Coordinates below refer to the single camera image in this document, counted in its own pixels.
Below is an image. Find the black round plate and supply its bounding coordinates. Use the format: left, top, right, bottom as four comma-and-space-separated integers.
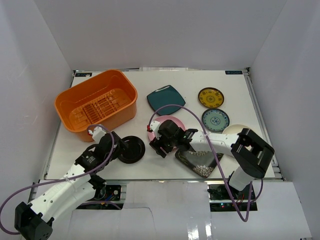
118, 135, 146, 164

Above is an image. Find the pink round plate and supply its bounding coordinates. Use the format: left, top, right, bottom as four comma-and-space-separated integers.
147, 115, 186, 141

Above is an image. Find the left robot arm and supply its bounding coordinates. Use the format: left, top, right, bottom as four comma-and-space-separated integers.
14, 132, 129, 240

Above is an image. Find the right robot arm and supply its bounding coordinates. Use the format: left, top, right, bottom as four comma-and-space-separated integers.
147, 120, 275, 200

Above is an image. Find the orange plastic bin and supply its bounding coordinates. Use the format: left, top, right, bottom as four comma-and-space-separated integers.
54, 69, 138, 142

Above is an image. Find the black floral square plate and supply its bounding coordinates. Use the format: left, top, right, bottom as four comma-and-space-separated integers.
175, 150, 217, 179

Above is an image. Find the teal square plate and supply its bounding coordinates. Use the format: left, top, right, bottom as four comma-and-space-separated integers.
146, 85, 186, 116

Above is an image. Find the blue white round plate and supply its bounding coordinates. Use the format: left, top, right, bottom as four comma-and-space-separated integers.
201, 108, 230, 133

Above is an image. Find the yellow patterned round plate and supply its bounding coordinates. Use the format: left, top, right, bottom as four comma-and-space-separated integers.
197, 87, 225, 109

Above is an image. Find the cream round plate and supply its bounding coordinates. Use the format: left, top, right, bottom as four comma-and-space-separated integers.
222, 124, 249, 135

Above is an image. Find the white paper sheet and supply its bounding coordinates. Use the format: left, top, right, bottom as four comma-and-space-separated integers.
139, 67, 189, 72

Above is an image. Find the left blue table label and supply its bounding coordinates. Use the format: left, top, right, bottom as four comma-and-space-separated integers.
74, 72, 92, 78

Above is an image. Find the blue table label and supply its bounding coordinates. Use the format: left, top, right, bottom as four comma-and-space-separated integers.
225, 70, 243, 75
74, 72, 92, 78

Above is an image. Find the right blue table label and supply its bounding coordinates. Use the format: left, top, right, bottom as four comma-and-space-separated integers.
225, 70, 243, 75

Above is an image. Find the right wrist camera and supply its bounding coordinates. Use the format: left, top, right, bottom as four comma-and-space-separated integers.
147, 120, 161, 141

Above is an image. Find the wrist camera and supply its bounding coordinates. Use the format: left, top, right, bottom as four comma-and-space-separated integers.
88, 126, 107, 144
147, 120, 161, 141

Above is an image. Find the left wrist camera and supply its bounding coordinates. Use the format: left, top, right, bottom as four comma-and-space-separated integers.
88, 126, 107, 144

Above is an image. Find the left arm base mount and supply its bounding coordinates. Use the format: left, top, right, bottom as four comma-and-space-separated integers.
95, 185, 122, 201

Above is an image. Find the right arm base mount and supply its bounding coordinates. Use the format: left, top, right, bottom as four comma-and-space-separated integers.
207, 184, 250, 201

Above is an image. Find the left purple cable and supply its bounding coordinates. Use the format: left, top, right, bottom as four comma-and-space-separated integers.
0, 124, 115, 236

